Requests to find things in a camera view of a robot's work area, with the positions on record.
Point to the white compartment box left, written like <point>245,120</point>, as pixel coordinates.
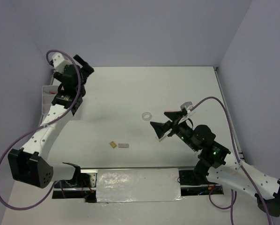
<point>47,98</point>

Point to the clear tape roll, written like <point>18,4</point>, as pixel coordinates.
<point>146,116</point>

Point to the yellow eraser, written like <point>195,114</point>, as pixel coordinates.
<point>113,144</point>

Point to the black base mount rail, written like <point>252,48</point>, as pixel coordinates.
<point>85,187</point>

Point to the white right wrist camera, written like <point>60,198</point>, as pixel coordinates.
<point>187,111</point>

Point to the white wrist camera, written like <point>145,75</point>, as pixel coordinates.
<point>59,62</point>
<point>187,111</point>

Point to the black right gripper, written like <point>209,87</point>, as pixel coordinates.
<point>160,128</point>

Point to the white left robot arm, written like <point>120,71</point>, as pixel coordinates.
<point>29,164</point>

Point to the grey eraser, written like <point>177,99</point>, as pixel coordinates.
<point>123,145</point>

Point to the white taped cover panel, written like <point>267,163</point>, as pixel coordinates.
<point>138,185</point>

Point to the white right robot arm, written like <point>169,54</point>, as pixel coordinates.
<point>217,164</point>

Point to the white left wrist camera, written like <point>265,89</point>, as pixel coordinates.
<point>59,62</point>

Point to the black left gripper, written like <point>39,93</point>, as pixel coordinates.
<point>85,70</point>

